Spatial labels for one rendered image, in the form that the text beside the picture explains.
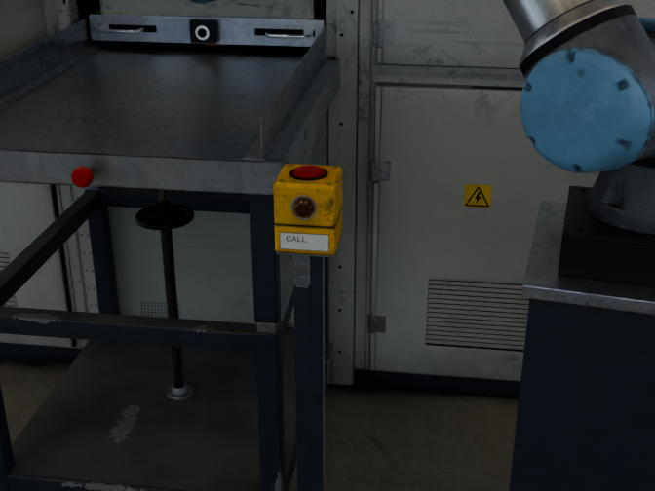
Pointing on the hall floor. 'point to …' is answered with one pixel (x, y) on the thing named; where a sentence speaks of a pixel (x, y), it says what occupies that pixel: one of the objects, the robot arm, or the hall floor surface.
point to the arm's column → (586, 400)
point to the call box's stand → (309, 370)
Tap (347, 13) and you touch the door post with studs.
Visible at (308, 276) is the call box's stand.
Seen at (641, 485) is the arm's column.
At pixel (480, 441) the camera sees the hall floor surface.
